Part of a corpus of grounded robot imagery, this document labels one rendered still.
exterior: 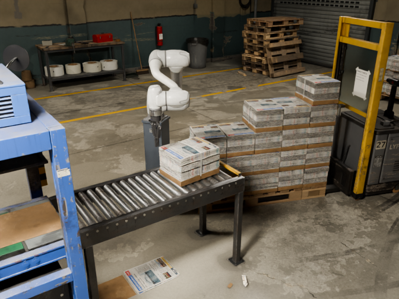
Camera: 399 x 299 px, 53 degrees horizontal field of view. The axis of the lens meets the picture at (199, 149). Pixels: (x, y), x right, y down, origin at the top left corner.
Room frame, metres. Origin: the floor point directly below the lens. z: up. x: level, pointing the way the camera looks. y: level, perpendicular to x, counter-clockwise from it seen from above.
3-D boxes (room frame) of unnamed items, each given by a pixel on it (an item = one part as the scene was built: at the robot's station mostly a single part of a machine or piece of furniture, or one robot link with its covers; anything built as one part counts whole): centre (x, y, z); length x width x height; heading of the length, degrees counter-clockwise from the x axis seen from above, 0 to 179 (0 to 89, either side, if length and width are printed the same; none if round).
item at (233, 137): (3.80, -0.50, 0.42); 1.17 x 0.39 x 0.83; 105
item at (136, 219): (2.38, 0.21, 0.74); 1.34 x 0.05 x 0.12; 124
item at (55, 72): (9.05, 2.64, 0.55); 1.80 x 0.70 x 1.09; 124
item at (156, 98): (2.65, 0.29, 1.47); 0.13 x 0.11 x 0.16; 94
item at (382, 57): (3.77, -1.71, 0.97); 0.09 x 0.09 x 1.75; 15
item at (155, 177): (2.66, 0.25, 0.77); 0.47 x 0.05 x 0.05; 34
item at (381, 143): (4.18, -1.98, 0.40); 0.69 x 0.55 x 0.80; 15
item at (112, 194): (2.44, 0.57, 0.77); 0.47 x 0.05 x 0.05; 34
